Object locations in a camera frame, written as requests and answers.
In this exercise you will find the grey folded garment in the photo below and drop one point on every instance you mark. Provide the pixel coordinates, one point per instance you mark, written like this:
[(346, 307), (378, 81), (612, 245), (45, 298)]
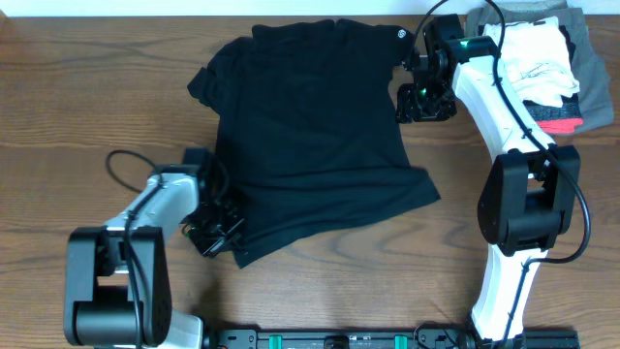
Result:
[(594, 99)]

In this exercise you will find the black garment with red hem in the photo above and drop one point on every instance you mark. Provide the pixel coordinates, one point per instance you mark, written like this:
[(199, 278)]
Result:
[(563, 120)]

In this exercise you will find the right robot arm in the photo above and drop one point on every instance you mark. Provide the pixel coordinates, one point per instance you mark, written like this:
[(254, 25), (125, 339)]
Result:
[(527, 200)]

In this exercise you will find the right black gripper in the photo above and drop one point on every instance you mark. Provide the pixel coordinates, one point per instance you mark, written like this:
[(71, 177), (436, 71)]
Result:
[(408, 107)]

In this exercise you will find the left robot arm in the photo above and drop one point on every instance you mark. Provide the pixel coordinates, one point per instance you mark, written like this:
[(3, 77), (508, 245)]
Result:
[(118, 292)]

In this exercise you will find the white folded garment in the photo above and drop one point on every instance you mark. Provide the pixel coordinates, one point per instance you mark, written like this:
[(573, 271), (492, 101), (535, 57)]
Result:
[(537, 60)]

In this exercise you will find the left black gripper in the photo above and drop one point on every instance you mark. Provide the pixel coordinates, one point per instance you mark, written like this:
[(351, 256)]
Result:
[(213, 247)]

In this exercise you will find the black t-shirt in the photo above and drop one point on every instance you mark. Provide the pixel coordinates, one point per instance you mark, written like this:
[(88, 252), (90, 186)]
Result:
[(307, 130)]

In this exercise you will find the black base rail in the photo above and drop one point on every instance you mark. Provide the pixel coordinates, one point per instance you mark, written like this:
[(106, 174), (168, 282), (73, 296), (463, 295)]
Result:
[(387, 340)]

